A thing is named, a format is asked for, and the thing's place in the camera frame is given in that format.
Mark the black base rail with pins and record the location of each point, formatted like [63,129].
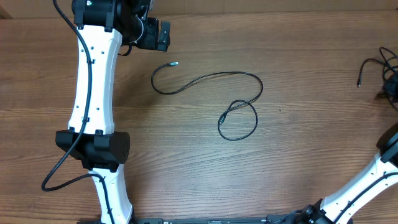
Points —
[275,219]

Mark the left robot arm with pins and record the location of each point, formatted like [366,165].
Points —
[102,28]

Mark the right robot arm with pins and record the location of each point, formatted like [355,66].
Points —
[376,177]

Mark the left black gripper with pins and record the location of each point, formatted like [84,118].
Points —
[152,42]

